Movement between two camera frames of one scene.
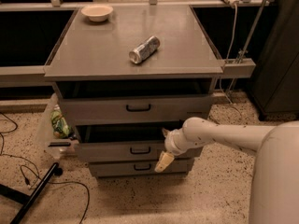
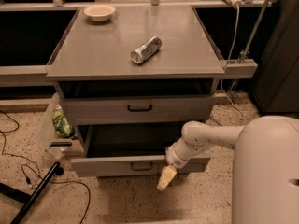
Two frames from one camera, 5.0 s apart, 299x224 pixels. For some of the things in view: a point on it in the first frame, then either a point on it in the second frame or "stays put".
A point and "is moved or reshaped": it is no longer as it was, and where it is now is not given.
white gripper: x=171 y=143 to x=175 y=158
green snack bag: x=60 y=125 stays put
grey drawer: x=123 y=141 is moved or reshaped
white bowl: x=97 y=13 stays put
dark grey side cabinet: x=275 y=90 stays put
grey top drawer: x=118 y=109 stays put
